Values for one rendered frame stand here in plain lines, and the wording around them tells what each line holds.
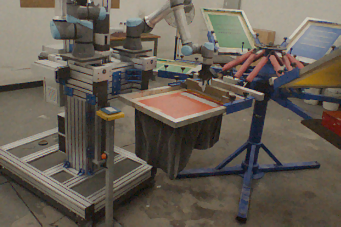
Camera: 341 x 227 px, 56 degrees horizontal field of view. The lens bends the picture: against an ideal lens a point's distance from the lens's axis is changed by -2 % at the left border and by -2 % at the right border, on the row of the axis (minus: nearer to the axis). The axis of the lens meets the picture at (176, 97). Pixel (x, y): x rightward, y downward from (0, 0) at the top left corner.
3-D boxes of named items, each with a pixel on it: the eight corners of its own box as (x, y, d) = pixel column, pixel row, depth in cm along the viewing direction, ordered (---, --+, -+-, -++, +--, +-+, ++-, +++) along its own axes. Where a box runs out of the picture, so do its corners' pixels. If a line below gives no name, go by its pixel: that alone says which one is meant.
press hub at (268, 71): (254, 186, 311) (279, 47, 270) (222, 169, 337) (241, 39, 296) (274, 173, 338) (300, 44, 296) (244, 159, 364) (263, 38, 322)
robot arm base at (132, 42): (119, 47, 255) (119, 34, 252) (131, 45, 267) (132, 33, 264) (133, 50, 247) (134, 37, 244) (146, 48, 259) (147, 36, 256)
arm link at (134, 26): (122, 34, 251) (122, 17, 247) (132, 33, 263) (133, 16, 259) (134, 37, 246) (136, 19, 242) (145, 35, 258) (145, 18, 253)
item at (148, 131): (172, 182, 214) (177, 122, 201) (131, 154, 244) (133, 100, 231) (175, 180, 216) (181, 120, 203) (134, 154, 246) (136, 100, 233)
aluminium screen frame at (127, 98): (175, 128, 191) (175, 122, 189) (117, 100, 230) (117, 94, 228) (251, 104, 244) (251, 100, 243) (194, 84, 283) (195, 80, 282)
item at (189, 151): (174, 179, 216) (180, 121, 202) (170, 178, 218) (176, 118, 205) (218, 160, 247) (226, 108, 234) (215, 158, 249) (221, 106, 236)
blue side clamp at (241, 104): (227, 114, 223) (228, 104, 221) (221, 112, 226) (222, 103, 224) (251, 106, 243) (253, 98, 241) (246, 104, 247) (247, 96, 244)
